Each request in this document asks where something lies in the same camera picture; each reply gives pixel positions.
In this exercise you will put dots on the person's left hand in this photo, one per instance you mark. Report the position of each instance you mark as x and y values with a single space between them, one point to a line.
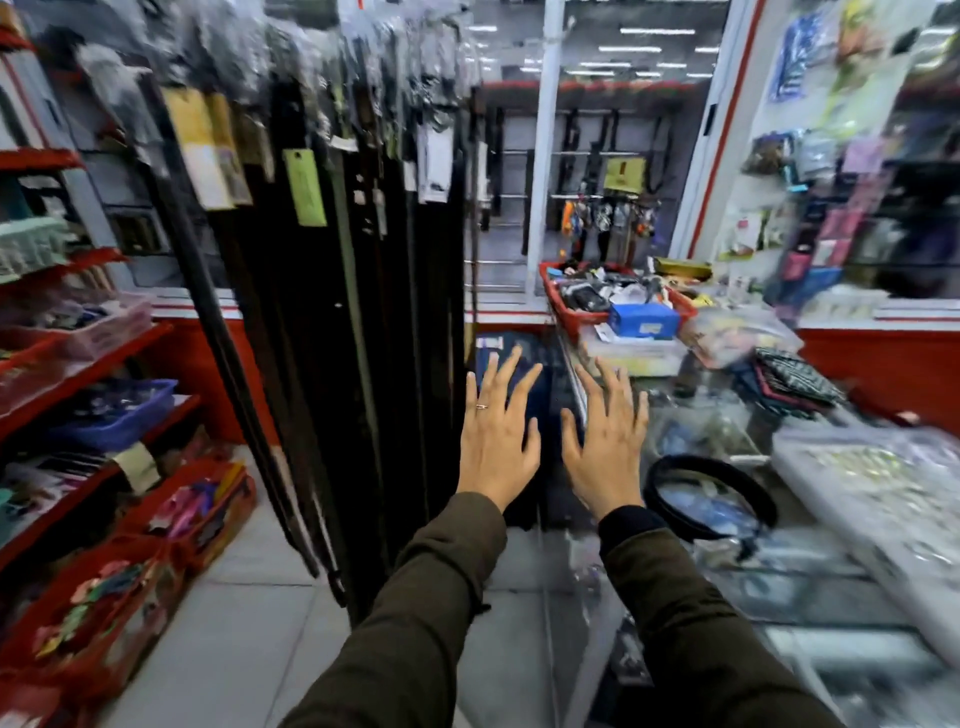
495 450

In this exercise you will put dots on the blue cardboard box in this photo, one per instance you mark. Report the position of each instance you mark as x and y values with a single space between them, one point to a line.
643 321

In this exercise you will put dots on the red plastic counter basket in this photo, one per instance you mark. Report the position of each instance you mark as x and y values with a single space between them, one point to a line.
559 304

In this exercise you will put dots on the person's right middle finger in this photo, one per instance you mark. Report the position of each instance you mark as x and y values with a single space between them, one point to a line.
611 390

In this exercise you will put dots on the white paper belt tag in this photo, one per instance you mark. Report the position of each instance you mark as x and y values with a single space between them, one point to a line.
435 165

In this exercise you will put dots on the person's right hand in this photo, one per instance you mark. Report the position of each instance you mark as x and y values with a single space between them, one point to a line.
609 461

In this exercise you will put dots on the person's left little finger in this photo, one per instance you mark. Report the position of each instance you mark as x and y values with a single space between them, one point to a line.
471 394

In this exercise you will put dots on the coiled black belt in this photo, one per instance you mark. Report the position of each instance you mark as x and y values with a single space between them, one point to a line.
761 499

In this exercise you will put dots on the clear tray of jewellery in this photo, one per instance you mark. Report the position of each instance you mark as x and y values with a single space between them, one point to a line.
862 480

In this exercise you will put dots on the person's left middle finger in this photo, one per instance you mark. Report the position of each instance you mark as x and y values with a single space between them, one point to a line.
511 379

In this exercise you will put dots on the pile of patterned cloth pouches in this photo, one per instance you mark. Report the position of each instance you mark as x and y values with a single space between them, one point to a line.
795 382

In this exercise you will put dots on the white pillar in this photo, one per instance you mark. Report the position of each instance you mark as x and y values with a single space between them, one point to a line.
546 135

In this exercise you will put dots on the row of hanging black belts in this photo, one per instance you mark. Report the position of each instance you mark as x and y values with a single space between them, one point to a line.
337 337

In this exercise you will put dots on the yellow paper belt tag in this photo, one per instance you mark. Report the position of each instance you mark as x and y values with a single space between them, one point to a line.
202 150

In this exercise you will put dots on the clear plastic storage box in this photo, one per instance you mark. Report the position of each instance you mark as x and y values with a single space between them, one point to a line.
637 358

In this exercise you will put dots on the blue plastic basket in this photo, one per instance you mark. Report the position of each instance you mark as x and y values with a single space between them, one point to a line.
112 431

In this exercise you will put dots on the person's right little finger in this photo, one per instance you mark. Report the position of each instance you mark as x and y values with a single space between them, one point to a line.
643 416

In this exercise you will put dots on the clear pink plastic bin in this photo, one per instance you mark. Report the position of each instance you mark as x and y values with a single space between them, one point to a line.
97 330

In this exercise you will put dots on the yellow sign card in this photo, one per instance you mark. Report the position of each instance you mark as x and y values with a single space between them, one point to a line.
625 175

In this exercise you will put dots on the green paper belt tag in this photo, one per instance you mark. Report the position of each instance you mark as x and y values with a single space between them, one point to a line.
305 187

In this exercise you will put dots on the dark blue packet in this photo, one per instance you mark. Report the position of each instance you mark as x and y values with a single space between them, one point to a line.
540 405

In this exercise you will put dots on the person's right forearm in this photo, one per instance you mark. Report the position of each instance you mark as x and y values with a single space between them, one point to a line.
690 630

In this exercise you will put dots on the glass display counter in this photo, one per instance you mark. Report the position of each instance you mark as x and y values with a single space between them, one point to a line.
787 600

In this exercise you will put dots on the person's left forearm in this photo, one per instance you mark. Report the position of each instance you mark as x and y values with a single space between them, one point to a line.
409 622

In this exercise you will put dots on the person's left thumb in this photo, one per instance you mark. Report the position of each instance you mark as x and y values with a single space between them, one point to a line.
535 444

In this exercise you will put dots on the clear plastic bag of goods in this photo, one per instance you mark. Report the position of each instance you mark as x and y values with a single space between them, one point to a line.
739 337

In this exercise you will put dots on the wall display of hanging packets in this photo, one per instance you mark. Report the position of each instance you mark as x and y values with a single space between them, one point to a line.
840 150

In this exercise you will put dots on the red basket of hair clips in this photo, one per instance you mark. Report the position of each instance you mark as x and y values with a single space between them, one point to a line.
199 510
90 615

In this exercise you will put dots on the teal box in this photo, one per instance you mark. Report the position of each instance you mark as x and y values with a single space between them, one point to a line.
30 247

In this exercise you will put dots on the person's right thumb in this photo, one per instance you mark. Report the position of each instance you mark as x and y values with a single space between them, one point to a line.
570 439

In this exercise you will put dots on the red metal shelf rack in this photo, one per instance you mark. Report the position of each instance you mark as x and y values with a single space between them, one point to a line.
75 381

